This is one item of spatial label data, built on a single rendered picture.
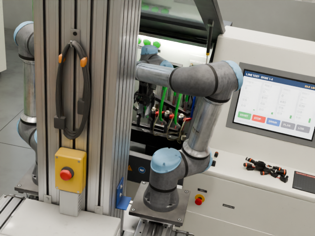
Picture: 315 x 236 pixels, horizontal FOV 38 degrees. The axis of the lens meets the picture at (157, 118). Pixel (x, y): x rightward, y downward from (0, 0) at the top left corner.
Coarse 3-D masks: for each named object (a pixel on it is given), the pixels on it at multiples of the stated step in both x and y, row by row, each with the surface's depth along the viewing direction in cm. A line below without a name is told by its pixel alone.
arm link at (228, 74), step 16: (208, 64) 161; (224, 64) 163; (224, 80) 160; (240, 80) 164; (208, 96) 166; (224, 96) 165; (208, 112) 172; (192, 128) 181; (208, 128) 176; (192, 144) 183; (208, 144) 183; (192, 160) 184; (208, 160) 189
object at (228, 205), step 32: (256, 32) 246; (256, 64) 231; (288, 64) 227; (224, 128) 242; (288, 160) 236; (192, 192) 235; (224, 192) 229; (256, 192) 223; (192, 224) 244; (224, 224) 237; (256, 224) 231; (288, 224) 226
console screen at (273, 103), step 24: (264, 72) 230; (288, 72) 227; (240, 96) 236; (264, 96) 233; (288, 96) 229; (312, 96) 226; (240, 120) 238; (264, 120) 235; (288, 120) 232; (312, 120) 228; (312, 144) 231
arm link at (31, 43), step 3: (33, 36) 171; (30, 39) 172; (33, 39) 171; (30, 42) 171; (33, 42) 170; (30, 45) 171; (33, 45) 171; (30, 48) 172; (33, 48) 171; (30, 51) 173; (33, 51) 172; (33, 54) 173
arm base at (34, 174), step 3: (36, 162) 192; (36, 165) 193; (36, 168) 193; (33, 171) 195; (36, 171) 193; (33, 174) 196; (36, 174) 193; (33, 177) 194; (36, 177) 193; (33, 180) 195; (36, 180) 193; (36, 183) 193
